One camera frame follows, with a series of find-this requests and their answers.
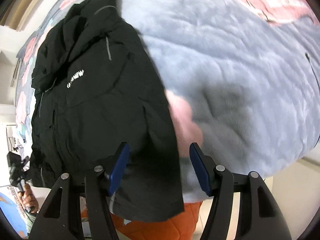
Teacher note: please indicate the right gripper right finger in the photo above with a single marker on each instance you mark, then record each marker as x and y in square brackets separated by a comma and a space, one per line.
[198, 160]

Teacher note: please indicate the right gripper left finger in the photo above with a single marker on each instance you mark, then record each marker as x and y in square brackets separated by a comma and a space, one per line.
[116, 167]

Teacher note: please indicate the black hooded jacket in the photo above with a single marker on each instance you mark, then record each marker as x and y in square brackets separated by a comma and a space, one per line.
[96, 87]

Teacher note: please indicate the person's left hand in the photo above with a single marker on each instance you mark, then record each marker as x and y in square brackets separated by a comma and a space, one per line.
[28, 200]

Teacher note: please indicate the orange quilted garment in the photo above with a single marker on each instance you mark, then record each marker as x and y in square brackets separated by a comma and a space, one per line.
[180, 227]

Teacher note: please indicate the colourful wall map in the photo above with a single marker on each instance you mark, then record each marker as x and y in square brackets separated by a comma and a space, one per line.
[12, 212]

